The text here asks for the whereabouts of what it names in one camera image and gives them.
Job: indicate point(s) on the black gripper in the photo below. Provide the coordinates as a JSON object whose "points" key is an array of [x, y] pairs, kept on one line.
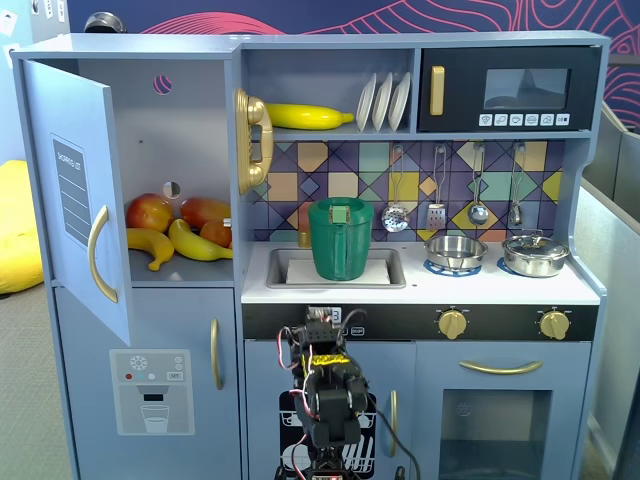
{"points": [[324, 334]]}

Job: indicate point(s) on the blue door with shopping list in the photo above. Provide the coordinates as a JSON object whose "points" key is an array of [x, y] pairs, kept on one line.
{"points": [[70, 100]]}

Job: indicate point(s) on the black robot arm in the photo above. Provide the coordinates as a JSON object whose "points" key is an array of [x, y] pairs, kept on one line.
{"points": [[330, 410]]}

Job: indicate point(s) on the blue door with dishwasher print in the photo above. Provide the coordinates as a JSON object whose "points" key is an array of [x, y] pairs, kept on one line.
{"points": [[260, 400]]}

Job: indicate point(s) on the blue door with dispenser print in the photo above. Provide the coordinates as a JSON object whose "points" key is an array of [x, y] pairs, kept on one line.
{"points": [[170, 325]]}

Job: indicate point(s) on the open steel pan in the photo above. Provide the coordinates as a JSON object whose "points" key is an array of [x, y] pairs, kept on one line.
{"points": [[456, 251]]}

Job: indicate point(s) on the blue oven door with window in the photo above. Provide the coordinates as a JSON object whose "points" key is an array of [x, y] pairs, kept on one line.
{"points": [[430, 425]]}

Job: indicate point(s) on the black microwave door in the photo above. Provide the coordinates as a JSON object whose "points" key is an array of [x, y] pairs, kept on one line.
{"points": [[465, 75]]}

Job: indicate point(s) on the grey sink basin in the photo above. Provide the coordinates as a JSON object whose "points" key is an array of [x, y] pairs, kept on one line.
{"points": [[280, 270]]}

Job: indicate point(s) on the green plastic pitcher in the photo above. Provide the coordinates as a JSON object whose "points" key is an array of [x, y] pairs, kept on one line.
{"points": [[340, 250]]}

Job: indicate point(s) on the gold toy faucet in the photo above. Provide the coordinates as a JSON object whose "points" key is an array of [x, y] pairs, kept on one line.
{"points": [[304, 239]]}

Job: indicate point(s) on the steel toy skimmer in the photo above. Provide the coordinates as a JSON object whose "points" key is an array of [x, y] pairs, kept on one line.
{"points": [[396, 219]]}

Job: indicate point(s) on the small orange toy fruit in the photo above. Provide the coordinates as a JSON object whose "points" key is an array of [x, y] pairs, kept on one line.
{"points": [[215, 233]]}

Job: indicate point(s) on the gold oven knob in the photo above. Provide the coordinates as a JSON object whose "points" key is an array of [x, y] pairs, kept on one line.
{"points": [[554, 324], [452, 324]]}

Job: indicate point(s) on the curved yellow toy banana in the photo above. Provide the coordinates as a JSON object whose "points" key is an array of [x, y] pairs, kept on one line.
{"points": [[195, 246], [150, 242]]}

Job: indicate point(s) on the steel toy spatula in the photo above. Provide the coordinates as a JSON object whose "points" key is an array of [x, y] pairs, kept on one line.
{"points": [[436, 216]]}

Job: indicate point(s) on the red orange toy mango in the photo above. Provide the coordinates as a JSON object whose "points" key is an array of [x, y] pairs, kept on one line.
{"points": [[202, 210]]}

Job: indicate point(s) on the gold toy telephone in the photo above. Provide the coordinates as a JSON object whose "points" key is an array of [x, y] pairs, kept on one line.
{"points": [[250, 150]]}

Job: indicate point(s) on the blue wooden toy kitchen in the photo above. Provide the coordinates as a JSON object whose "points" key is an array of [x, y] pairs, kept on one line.
{"points": [[500, 290]]}

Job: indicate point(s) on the steel toy ladle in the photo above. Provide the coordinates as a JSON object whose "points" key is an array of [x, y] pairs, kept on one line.
{"points": [[477, 214]]}

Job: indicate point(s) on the long yellow toy banana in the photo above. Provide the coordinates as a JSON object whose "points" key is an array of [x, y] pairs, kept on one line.
{"points": [[305, 116]]}

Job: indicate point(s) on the large red toy apple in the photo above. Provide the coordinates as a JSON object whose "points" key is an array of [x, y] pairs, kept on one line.
{"points": [[147, 212]]}

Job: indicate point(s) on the white toy plate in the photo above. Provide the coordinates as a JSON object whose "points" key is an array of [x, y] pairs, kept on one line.
{"points": [[365, 102], [400, 100], [382, 102]]}

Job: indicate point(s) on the steel toy whisk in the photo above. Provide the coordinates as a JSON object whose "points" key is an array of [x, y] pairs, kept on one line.
{"points": [[516, 214]]}

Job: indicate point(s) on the steel pot with lid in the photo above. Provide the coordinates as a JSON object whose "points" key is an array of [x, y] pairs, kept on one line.
{"points": [[535, 255]]}

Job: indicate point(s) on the light grey desk partition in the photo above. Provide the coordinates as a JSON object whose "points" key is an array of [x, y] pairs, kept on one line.
{"points": [[600, 300]]}

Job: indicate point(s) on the yellow bean bag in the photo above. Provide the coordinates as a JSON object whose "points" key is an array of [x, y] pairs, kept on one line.
{"points": [[17, 225]]}

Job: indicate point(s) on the black dome object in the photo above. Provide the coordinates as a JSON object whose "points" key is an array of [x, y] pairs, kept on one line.
{"points": [[104, 23]]}

